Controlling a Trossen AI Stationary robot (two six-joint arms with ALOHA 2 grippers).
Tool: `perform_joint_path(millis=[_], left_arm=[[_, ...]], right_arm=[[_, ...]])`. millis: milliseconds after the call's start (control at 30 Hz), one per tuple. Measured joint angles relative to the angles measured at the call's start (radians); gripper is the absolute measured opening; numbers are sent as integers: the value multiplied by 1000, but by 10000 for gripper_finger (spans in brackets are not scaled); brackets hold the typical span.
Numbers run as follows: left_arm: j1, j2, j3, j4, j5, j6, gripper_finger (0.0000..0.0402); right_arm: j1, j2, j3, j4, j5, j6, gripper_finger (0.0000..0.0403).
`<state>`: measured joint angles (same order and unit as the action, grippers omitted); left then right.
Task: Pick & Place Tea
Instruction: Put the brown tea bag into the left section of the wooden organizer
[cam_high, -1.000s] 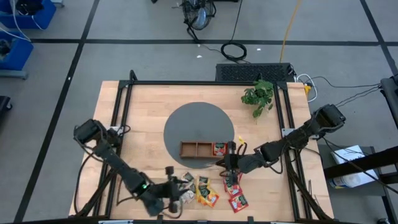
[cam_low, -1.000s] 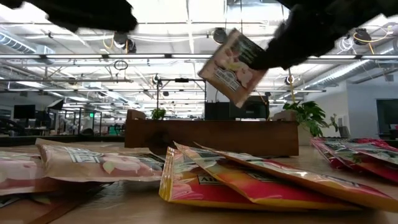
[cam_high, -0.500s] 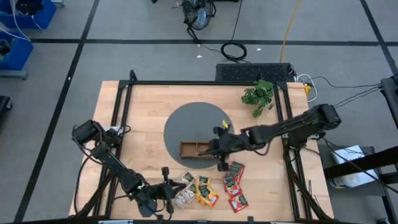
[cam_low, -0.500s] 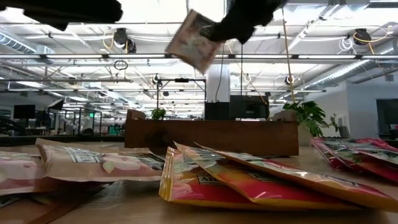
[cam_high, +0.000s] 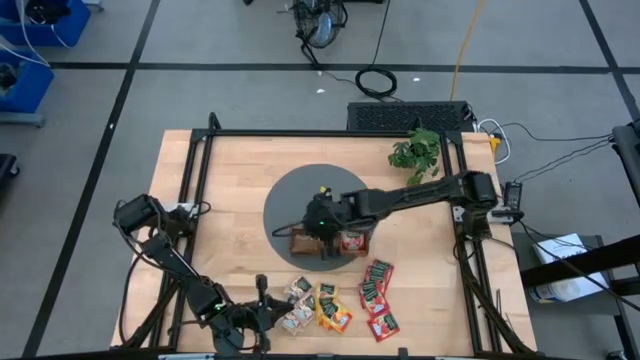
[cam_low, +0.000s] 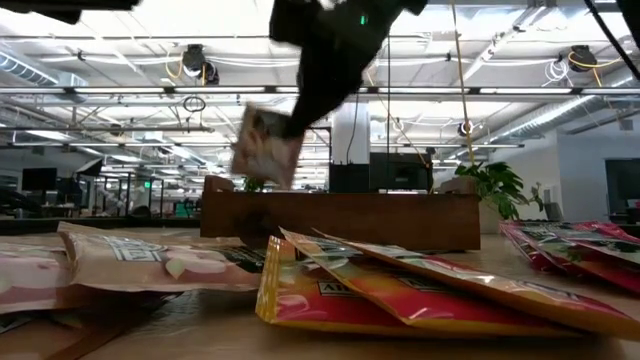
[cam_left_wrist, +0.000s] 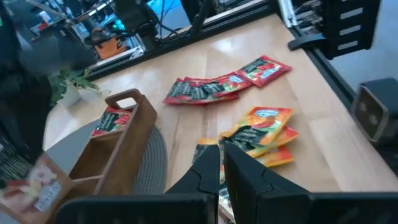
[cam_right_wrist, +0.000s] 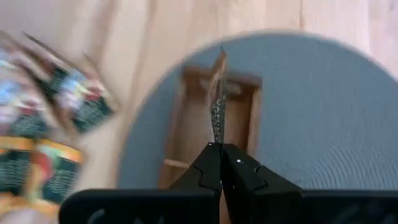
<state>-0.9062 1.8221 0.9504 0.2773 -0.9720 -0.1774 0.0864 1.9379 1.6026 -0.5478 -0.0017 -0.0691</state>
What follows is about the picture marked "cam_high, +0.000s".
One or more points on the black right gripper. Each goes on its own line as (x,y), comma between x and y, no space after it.
(322,217)

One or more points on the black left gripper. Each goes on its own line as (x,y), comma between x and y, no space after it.
(250,320)

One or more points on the red strawberry tea packet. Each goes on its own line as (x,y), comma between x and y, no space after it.
(381,270)
(384,326)
(371,291)
(376,306)
(352,241)

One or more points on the wooden three-compartment tray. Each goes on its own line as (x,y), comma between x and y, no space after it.
(305,255)

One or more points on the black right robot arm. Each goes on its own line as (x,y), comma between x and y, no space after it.
(410,197)

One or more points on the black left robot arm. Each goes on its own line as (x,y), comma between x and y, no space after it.
(172,260)

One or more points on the round grey woven placemat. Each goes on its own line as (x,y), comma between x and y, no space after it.
(287,210)

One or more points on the black table clamp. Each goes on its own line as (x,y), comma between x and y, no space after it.
(402,353)

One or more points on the potted green plant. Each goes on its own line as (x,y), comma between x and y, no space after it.
(417,152)

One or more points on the black vented computer case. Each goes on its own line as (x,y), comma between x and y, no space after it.
(405,117)

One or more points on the thin dark rod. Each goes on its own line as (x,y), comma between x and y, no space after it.
(498,302)

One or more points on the black power adapter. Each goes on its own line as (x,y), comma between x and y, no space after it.
(511,193)

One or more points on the black floor fan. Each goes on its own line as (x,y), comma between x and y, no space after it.
(320,25)

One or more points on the grey metal cart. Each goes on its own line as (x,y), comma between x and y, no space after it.
(560,312)

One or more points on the white printed booklet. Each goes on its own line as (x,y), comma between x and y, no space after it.
(570,290)

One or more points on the black metal beam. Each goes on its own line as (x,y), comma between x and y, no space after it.
(580,260)

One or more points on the grey metal base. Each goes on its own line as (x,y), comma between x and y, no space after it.
(20,120)

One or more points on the blue plastic bin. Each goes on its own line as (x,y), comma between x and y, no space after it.
(30,85)
(65,30)

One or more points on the black equipment bundle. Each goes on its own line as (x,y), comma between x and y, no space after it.
(47,10)

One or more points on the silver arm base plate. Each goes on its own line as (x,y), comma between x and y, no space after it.
(459,213)
(186,206)

